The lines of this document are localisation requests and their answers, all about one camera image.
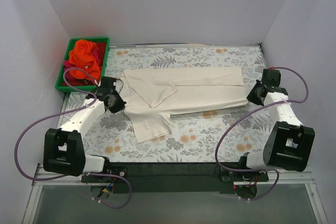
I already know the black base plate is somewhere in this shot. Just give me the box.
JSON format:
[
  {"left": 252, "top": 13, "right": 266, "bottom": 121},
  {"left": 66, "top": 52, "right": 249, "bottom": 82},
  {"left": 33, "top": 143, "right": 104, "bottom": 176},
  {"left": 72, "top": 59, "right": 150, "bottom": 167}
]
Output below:
[{"left": 81, "top": 161, "right": 270, "bottom": 195}]

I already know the cream t shirt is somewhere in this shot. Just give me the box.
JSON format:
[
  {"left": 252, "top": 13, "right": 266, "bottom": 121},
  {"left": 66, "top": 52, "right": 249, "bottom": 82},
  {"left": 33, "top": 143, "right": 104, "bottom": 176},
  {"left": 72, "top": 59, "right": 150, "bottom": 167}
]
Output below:
[{"left": 121, "top": 67, "right": 247, "bottom": 143}]

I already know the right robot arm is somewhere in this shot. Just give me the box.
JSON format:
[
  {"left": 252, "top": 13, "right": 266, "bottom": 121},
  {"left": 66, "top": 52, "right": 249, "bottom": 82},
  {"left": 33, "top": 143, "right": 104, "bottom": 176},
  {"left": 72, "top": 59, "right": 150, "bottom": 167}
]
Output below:
[{"left": 237, "top": 69, "right": 315, "bottom": 181}]

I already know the floral table mat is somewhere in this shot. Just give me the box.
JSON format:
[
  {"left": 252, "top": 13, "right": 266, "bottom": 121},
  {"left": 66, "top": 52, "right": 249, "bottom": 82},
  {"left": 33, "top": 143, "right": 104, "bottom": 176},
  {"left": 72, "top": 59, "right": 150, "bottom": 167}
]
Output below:
[{"left": 52, "top": 46, "right": 300, "bottom": 163}]

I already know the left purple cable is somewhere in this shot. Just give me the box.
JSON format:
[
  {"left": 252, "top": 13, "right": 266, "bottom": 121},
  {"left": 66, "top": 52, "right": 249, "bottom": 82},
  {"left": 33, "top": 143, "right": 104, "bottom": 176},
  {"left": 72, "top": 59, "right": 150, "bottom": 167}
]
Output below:
[{"left": 14, "top": 67, "right": 132, "bottom": 209}]

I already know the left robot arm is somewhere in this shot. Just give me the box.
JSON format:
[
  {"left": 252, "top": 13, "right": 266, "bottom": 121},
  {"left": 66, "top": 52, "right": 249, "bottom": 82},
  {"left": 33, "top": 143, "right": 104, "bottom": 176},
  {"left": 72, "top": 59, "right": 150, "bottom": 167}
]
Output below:
[{"left": 43, "top": 77, "right": 126, "bottom": 182}]

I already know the orange t shirt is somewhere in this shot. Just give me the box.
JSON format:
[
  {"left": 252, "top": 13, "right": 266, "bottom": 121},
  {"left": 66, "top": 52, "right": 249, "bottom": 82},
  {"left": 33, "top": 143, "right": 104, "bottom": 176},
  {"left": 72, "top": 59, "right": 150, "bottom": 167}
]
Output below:
[{"left": 64, "top": 39, "right": 106, "bottom": 82}]

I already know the aluminium frame rail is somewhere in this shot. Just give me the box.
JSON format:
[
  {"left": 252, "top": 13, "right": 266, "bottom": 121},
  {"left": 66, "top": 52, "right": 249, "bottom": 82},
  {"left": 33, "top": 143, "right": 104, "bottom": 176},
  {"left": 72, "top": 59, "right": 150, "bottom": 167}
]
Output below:
[{"left": 24, "top": 168, "right": 330, "bottom": 223}]

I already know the green plastic bin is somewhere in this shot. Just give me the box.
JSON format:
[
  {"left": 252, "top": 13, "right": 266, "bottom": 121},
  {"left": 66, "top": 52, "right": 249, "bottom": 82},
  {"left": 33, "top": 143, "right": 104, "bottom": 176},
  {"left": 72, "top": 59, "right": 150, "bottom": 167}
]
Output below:
[{"left": 55, "top": 37, "right": 110, "bottom": 93}]

